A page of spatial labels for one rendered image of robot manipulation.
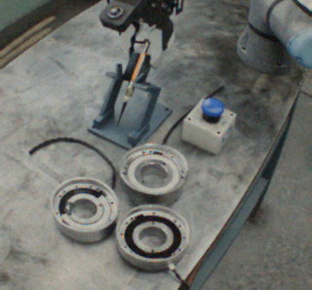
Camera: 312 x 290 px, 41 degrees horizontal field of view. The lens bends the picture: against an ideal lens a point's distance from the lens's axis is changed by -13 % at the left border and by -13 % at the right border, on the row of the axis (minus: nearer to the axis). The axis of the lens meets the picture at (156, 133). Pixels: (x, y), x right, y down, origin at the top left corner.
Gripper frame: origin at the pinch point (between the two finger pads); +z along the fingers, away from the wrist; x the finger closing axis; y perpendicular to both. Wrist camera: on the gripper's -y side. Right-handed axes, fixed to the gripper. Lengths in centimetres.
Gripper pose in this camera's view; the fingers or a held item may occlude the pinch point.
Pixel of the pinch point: (140, 60)
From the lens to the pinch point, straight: 80.2
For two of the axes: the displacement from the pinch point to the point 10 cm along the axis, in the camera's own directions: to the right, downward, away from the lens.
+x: -8.6, -3.9, 3.2
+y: 5.0, -5.8, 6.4
